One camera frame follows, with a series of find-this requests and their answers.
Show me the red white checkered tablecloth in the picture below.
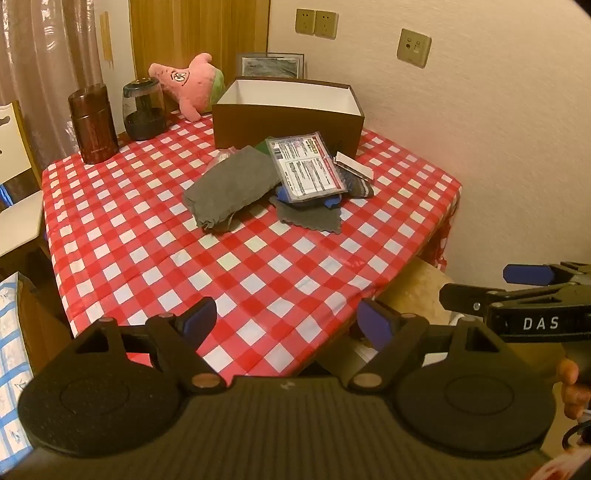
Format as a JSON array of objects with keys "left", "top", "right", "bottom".
[{"left": 41, "top": 111, "right": 462, "bottom": 377}]

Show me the blue white patterned cloth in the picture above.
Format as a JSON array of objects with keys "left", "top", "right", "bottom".
[{"left": 0, "top": 271, "right": 35, "bottom": 455}]

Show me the striped knitted sock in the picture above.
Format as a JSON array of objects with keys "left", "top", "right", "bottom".
[{"left": 335, "top": 152, "right": 376, "bottom": 199}]

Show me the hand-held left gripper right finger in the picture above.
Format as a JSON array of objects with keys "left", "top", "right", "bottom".
[{"left": 347, "top": 298, "right": 506, "bottom": 393}]

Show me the pink star plush toy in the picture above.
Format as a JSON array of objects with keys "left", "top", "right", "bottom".
[{"left": 148, "top": 53, "right": 226, "bottom": 122}]

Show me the person's right hand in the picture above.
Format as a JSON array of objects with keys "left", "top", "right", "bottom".
[{"left": 556, "top": 357, "right": 591, "bottom": 422}]

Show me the clear plastic printed packet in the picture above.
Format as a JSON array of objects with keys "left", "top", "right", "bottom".
[{"left": 265, "top": 131, "right": 348, "bottom": 201}]

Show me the beige wall socket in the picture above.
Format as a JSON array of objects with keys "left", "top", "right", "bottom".
[
  {"left": 315, "top": 10, "right": 339, "bottom": 38},
  {"left": 295, "top": 8, "right": 317, "bottom": 35}
]

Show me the framed grey picture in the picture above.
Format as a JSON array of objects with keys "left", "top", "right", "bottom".
[{"left": 236, "top": 52, "right": 306, "bottom": 80}]

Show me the dark grey microfibre cloth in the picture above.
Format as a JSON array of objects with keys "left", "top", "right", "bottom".
[{"left": 269, "top": 194, "right": 345, "bottom": 234}]

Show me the wooden door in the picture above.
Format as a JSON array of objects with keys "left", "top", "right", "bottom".
[{"left": 129, "top": 0, "right": 271, "bottom": 112}]

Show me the beige wall outlet plate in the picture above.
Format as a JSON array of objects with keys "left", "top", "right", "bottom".
[{"left": 397, "top": 28, "right": 432, "bottom": 68}]

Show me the white wooden chair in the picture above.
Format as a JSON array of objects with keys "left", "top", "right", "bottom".
[{"left": 0, "top": 100, "right": 47, "bottom": 259}]

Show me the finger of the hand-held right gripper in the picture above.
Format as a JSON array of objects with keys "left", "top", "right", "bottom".
[
  {"left": 503, "top": 262, "right": 591, "bottom": 287},
  {"left": 438, "top": 282, "right": 513, "bottom": 319}
]

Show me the beige curtain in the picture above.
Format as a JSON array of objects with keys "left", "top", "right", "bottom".
[{"left": 0, "top": 0, "right": 107, "bottom": 171}]

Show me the dark glass jar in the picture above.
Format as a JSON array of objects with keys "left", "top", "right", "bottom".
[{"left": 122, "top": 78, "right": 167, "bottom": 141}]

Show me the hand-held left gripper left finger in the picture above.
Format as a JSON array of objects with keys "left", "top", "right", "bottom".
[{"left": 69, "top": 296, "right": 228, "bottom": 394}]

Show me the white knitted cloth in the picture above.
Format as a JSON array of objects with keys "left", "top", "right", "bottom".
[{"left": 207, "top": 147, "right": 232, "bottom": 172}]

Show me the brown cardboard box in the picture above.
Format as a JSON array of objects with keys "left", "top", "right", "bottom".
[{"left": 211, "top": 76, "right": 365, "bottom": 158}]

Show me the brown cylindrical canister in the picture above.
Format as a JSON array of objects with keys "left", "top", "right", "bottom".
[{"left": 68, "top": 83, "right": 120, "bottom": 164}]

